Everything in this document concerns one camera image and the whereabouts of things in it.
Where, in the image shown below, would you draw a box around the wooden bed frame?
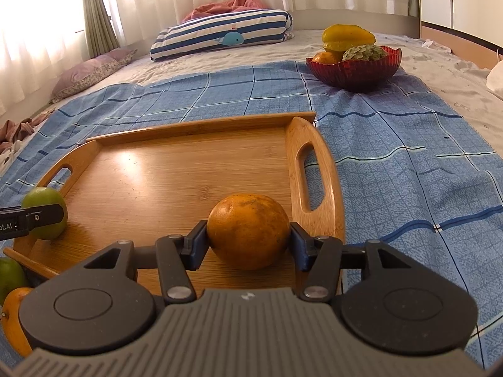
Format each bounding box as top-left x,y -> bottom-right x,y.
418,21 -> 503,71

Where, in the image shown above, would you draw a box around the wooden tray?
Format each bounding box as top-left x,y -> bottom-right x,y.
3,112 -> 346,295

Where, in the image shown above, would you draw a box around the red glass bowl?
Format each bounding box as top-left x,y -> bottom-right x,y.
306,46 -> 403,92

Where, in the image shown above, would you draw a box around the brown pink clothes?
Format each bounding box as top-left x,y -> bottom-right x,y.
0,110 -> 56,154

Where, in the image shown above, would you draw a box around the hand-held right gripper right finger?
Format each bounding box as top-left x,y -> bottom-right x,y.
289,222 -> 417,303

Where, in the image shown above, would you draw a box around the green curtain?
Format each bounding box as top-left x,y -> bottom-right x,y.
80,0 -> 120,59

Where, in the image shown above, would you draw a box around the green custard apple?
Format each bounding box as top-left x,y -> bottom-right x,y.
342,44 -> 388,62

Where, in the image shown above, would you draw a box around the pink cloth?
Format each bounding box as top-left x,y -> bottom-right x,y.
181,0 -> 272,23

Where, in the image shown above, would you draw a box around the white garment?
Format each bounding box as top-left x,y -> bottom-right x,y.
0,141 -> 20,169

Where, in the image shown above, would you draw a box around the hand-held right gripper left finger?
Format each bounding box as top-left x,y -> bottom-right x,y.
82,220 -> 209,305

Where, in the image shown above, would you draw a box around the small orange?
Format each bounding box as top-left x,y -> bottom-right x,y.
312,51 -> 342,65

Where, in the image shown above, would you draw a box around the yellow starfruit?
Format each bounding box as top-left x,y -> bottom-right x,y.
322,24 -> 377,52

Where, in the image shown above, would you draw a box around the white cloth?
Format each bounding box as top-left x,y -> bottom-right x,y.
486,63 -> 503,101

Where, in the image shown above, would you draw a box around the speckled orange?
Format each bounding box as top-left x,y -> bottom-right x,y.
207,193 -> 291,271

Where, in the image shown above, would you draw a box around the smooth orange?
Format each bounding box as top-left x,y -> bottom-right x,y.
1,287 -> 34,357

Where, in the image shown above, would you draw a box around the purple floral pillow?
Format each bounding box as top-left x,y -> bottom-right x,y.
49,48 -> 138,105

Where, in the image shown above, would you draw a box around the blue striped whale pillow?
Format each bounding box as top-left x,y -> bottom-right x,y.
149,8 -> 295,62

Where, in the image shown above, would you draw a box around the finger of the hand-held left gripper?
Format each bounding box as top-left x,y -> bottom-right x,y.
16,203 -> 66,232

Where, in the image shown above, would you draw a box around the blue checked blanket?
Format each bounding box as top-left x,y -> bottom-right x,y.
0,61 -> 503,370

